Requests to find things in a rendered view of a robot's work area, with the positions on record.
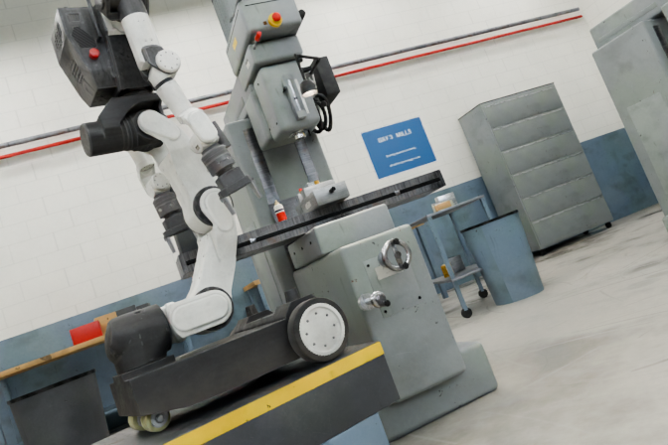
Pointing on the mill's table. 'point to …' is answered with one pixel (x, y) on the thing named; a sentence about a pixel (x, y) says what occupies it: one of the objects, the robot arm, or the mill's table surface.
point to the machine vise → (322, 198)
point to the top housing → (245, 23)
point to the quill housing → (265, 80)
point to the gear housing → (260, 57)
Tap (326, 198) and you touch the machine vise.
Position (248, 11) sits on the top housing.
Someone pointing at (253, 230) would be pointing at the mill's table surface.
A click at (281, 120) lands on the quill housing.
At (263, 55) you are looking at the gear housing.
